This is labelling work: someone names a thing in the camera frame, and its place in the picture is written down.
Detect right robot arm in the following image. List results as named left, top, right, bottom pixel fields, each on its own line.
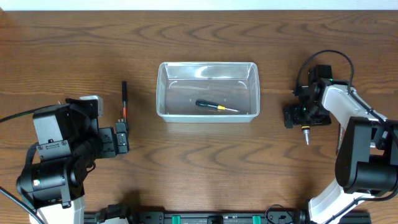
left=283, top=65, right=397, bottom=223

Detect black cable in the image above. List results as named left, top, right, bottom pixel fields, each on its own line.
left=294, top=49, right=398, bottom=147
left=0, top=105, right=60, bottom=224

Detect slim black yellow screwdriver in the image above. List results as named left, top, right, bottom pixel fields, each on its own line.
left=195, top=100, right=239, bottom=113

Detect left black cable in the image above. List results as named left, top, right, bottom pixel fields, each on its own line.
left=0, top=105, right=60, bottom=224

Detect small claw hammer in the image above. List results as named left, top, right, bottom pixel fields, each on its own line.
left=121, top=81, right=128, bottom=124

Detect stubby yellow black screwdriver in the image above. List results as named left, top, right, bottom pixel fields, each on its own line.
left=301, top=126, right=310, bottom=145

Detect clear plastic container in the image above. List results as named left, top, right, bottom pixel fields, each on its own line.
left=156, top=62, right=261, bottom=123

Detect right black cable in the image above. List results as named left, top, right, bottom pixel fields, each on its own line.
left=294, top=49, right=398, bottom=147

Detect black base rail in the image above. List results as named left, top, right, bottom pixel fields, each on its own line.
left=83, top=203, right=373, bottom=224

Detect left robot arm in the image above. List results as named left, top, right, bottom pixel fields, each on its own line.
left=16, top=96, right=129, bottom=223

